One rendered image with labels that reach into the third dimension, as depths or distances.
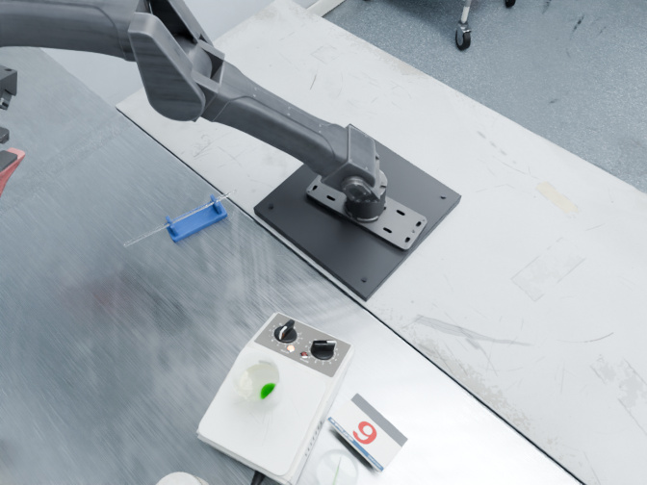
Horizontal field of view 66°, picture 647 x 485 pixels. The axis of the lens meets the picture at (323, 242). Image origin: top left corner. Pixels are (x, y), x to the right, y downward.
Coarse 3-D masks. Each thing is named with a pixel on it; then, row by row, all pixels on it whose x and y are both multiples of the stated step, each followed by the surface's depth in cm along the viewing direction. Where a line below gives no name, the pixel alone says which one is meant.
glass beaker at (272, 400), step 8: (256, 352) 55; (240, 360) 55; (248, 360) 56; (256, 360) 57; (264, 360) 57; (272, 360) 55; (240, 368) 56; (232, 376) 54; (240, 376) 57; (280, 376) 57; (232, 384) 54; (280, 384) 56; (240, 392) 56; (272, 392) 53; (280, 392) 57; (248, 400) 53; (256, 400) 53; (264, 400) 53; (272, 400) 56; (280, 400) 59; (256, 408) 57; (264, 408) 57; (272, 408) 58
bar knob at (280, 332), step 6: (288, 324) 68; (294, 324) 68; (276, 330) 68; (282, 330) 66; (288, 330) 67; (294, 330) 69; (276, 336) 67; (282, 336) 66; (288, 336) 68; (294, 336) 68; (282, 342) 67; (288, 342) 67
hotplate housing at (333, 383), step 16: (256, 336) 67; (272, 352) 65; (352, 352) 68; (304, 368) 64; (336, 384) 64; (320, 416) 61; (224, 448) 59; (304, 448) 59; (256, 480) 60; (288, 480) 57
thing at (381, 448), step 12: (348, 408) 66; (336, 420) 63; (348, 420) 64; (360, 420) 65; (348, 432) 63; (360, 432) 63; (372, 432) 64; (360, 444) 62; (372, 444) 63; (384, 444) 64; (384, 456) 62
